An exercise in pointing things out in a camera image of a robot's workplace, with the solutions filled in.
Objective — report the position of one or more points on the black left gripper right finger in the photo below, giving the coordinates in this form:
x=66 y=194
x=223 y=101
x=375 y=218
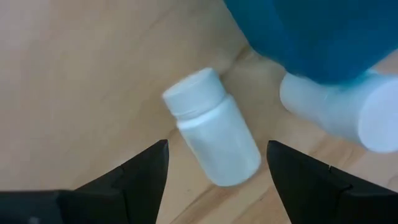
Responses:
x=301 y=186

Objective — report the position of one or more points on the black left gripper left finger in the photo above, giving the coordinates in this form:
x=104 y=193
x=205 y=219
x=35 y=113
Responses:
x=146 y=180

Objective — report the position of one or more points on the white pill bottle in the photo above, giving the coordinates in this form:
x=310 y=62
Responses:
x=342 y=115
x=217 y=140

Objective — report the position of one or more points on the teal plastic basket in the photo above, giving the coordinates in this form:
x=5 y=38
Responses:
x=311 y=31

